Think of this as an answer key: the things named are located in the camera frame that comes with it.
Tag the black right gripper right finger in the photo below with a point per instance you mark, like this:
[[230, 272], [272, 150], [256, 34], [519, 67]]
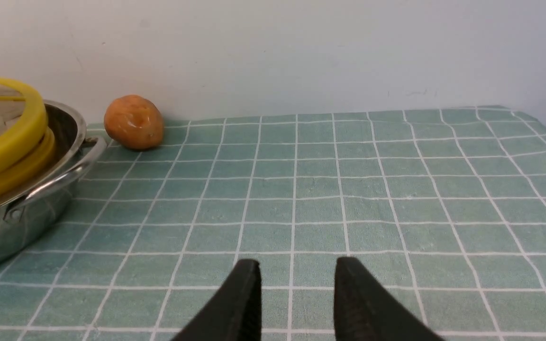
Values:
[[365, 311]]

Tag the brown potato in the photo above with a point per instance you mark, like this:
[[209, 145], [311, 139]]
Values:
[[134, 122]]

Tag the stainless steel two-handled pot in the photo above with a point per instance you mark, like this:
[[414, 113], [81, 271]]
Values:
[[29, 210]]

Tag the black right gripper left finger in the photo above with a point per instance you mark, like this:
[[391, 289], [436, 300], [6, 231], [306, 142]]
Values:
[[234, 313]]

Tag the woven bamboo steamer lid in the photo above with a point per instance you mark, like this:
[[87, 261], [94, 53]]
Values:
[[23, 121]]

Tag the green checkered tablecloth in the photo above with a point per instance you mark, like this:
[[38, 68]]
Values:
[[446, 207]]

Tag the bamboo steamer basket yellow rim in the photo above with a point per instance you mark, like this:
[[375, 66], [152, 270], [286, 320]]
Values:
[[31, 165]]

